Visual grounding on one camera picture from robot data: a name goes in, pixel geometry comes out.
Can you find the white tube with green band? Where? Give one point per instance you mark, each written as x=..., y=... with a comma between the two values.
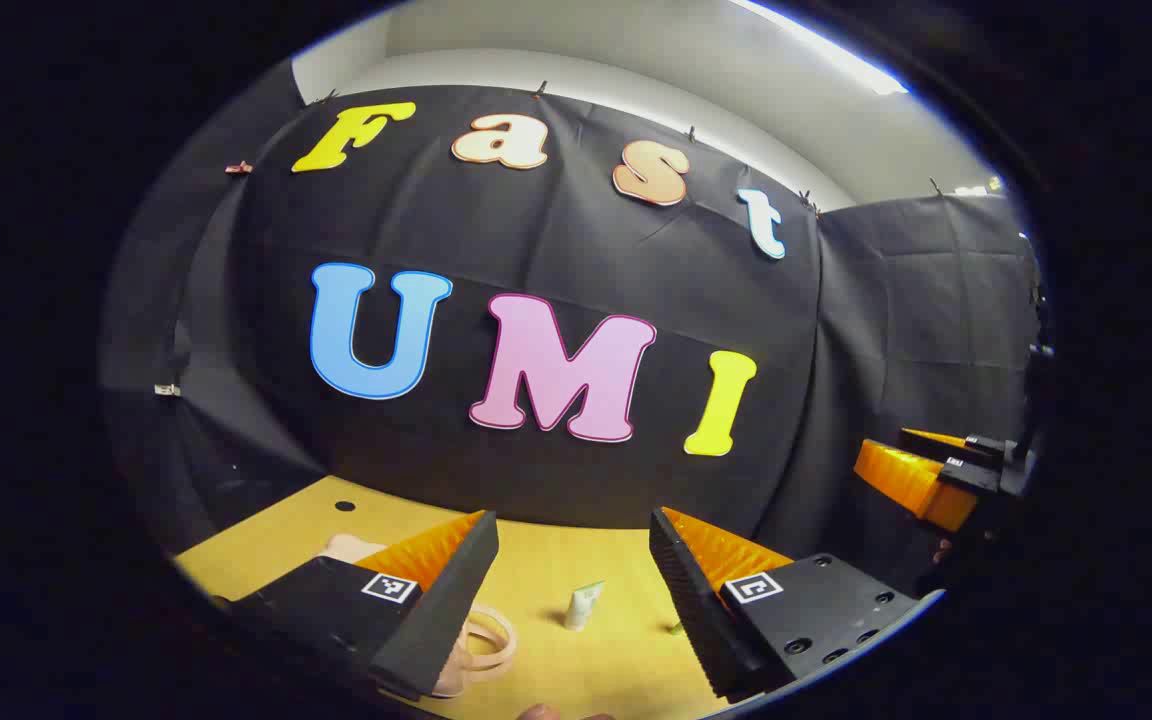
x=584, y=606

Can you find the pink suitcase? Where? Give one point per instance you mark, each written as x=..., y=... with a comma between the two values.
x=351, y=548

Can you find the black backdrop cloth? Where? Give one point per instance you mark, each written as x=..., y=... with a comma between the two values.
x=536, y=250

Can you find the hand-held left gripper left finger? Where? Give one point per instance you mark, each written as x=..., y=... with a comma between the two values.
x=441, y=610

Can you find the pink clip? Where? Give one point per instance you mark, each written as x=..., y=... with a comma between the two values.
x=238, y=167

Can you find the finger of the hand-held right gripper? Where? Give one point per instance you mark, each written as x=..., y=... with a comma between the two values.
x=911, y=480
x=981, y=446

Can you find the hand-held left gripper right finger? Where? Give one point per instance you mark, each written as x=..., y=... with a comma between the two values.
x=691, y=610

